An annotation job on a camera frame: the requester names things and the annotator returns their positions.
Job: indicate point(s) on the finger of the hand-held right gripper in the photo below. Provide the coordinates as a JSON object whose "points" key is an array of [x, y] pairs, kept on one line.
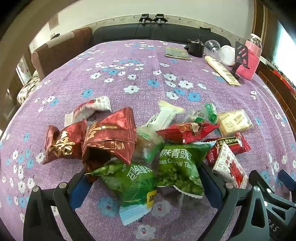
{"points": [[288, 176], [270, 188]]}

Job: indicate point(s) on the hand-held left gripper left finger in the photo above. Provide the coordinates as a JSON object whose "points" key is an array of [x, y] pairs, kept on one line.
{"points": [[81, 187]]}

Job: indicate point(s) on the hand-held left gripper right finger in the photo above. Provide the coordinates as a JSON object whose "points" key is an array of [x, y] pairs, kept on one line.
{"points": [[211, 187]]}

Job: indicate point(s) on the white packet red picture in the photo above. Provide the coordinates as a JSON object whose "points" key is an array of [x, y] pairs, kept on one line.
{"points": [[229, 169]]}

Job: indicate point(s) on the green pea packet white text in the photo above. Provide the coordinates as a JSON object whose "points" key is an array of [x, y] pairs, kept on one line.
{"points": [[181, 168]]}

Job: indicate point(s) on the small dark red packet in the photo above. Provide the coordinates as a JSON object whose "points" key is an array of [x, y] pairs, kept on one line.
{"points": [[232, 144]]}

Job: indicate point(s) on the dark red packet gold character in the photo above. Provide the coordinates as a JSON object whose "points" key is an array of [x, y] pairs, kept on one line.
{"points": [[62, 143]]}

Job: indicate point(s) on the green pea packet yellow label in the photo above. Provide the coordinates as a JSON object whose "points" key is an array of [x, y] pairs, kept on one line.
{"points": [[133, 184]]}

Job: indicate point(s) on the large dark red foil packet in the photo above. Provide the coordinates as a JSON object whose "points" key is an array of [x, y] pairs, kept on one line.
{"points": [[108, 136]]}

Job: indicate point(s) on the red packet cartoon figure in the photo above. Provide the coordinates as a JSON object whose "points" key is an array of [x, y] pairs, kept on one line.
{"points": [[188, 132]]}

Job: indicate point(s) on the cream cracker packet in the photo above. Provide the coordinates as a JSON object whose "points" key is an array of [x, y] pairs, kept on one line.
{"points": [[234, 122]]}

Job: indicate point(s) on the small green clear packet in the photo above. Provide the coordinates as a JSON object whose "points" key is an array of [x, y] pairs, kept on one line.
{"points": [[204, 113]]}

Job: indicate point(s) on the clear packet green edges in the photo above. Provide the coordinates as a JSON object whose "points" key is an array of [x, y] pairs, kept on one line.
{"points": [[146, 146]]}

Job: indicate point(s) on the white snack packet red print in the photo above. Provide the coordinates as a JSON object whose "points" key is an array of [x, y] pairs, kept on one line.
{"points": [[89, 108]]}

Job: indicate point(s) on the long white snack packet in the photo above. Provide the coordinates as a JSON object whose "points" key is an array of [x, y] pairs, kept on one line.
{"points": [[161, 115]]}

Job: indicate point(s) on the wooden cabinet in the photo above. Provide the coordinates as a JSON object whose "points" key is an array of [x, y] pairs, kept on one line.
{"points": [[277, 78]]}

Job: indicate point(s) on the floral seat cushion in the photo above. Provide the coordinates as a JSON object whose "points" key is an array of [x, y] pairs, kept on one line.
{"points": [[27, 89]]}

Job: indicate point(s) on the cream tube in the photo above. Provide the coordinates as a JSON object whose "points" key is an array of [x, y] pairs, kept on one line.
{"points": [[222, 70]]}

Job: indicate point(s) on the bottle with pink knitted sleeve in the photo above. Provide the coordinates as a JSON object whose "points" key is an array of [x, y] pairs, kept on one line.
{"points": [[251, 59]]}

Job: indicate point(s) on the purple floral tablecloth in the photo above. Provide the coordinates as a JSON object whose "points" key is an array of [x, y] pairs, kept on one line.
{"points": [[138, 78]]}

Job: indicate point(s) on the black phone stand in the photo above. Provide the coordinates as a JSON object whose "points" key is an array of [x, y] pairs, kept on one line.
{"points": [[240, 58]]}

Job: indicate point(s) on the olive green pouch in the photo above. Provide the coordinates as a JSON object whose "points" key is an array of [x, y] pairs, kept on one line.
{"points": [[178, 53]]}

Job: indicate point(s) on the brown chair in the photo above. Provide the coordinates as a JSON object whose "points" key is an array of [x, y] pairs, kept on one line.
{"points": [[57, 51]]}

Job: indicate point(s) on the black container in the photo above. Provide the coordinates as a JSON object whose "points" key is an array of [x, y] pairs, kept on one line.
{"points": [[196, 48]]}

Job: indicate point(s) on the clear glass cup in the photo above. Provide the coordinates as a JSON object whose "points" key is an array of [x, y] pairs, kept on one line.
{"points": [[214, 46]]}

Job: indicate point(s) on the dark sofa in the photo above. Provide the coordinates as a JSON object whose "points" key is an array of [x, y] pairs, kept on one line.
{"points": [[129, 33]]}

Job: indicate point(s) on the black clamp device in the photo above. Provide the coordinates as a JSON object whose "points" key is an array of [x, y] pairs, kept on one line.
{"points": [[160, 18], [144, 18]]}

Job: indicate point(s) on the wall sticker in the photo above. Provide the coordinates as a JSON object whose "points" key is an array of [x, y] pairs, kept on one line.
{"points": [[54, 22]]}

